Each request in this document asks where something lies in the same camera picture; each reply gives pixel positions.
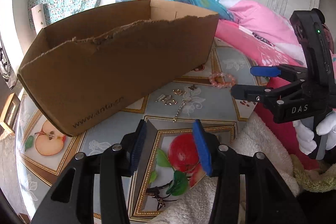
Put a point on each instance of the brown cardboard box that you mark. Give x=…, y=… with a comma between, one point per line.
x=88, y=66

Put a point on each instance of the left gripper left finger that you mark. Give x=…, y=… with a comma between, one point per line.
x=70, y=199

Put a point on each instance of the gold earring pair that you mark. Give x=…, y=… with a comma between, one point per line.
x=168, y=100

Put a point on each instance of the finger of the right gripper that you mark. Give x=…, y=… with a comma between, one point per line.
x=265, y=95
x=265, y=71

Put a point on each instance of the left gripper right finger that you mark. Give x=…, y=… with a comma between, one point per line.
x=268, y=198

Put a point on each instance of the small wooden stool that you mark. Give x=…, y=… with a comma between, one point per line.
x=9, y=113

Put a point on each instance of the rolled pink mat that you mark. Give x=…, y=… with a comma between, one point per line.
x=39, y=17

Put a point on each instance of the white fluffy blanket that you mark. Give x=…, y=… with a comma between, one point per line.
x=196, y=206

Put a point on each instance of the fruit pattern table cloth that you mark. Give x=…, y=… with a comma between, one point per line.
x=40, y=161

